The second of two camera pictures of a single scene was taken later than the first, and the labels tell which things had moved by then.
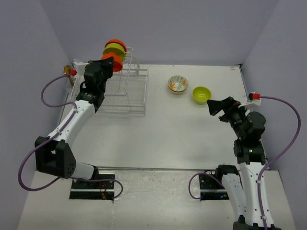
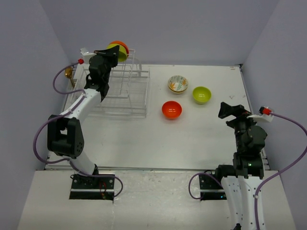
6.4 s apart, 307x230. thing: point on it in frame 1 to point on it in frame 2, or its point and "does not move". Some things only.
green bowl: (201, 94) does not move
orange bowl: (118, 62) to (171, 109)
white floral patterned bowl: (178, 83) does not move
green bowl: (116, 48) does not move
